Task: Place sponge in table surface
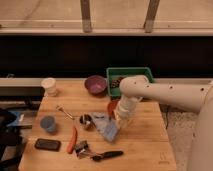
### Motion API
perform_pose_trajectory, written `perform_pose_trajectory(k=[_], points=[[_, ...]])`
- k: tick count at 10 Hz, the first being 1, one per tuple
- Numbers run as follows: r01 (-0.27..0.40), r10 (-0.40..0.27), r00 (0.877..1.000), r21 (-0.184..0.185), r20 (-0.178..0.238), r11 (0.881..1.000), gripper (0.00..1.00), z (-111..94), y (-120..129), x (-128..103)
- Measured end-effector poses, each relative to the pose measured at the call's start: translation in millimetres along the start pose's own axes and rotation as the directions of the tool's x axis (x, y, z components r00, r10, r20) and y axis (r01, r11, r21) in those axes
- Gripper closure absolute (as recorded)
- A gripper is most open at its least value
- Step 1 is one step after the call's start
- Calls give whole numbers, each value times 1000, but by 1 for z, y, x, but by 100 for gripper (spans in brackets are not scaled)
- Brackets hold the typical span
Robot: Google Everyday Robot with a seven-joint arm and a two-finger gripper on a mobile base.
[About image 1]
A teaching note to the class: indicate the green plastic tray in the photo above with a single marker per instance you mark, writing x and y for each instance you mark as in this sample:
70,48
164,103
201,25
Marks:
123,72

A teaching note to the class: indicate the purple bowl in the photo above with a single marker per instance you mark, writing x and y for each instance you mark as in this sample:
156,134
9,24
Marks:
95,84

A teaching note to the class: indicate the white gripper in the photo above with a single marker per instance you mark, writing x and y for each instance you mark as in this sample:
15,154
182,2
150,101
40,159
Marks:
125,109

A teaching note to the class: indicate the orange carrot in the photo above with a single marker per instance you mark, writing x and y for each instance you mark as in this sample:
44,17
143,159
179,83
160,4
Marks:
73,141

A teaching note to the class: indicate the black smartphone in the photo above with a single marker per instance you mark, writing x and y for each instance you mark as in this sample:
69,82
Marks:
47,144

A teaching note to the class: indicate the white paper cup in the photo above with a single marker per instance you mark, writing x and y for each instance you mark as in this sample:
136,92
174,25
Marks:
49,85

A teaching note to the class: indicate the blue object on floor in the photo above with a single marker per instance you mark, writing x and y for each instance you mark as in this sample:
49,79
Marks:
23,119

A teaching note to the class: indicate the light blue cloth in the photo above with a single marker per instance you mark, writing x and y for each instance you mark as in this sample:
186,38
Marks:
100,120

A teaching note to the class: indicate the dark grape bunch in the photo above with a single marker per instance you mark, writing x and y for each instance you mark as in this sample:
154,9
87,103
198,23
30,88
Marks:
115,83

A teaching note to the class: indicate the blue plastic cup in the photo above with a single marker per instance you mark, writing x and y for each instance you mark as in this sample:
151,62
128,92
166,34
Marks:
48,124

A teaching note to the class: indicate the small dark metal cup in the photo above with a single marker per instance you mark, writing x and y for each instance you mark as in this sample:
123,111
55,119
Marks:
86,121

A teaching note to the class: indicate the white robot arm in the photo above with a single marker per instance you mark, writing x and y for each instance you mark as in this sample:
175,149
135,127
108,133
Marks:
197,98

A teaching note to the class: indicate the black handled utensil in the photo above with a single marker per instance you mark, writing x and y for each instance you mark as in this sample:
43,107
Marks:
106,155

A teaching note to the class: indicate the orange bowl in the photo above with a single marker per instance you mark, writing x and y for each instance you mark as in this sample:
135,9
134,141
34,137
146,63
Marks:
111,107

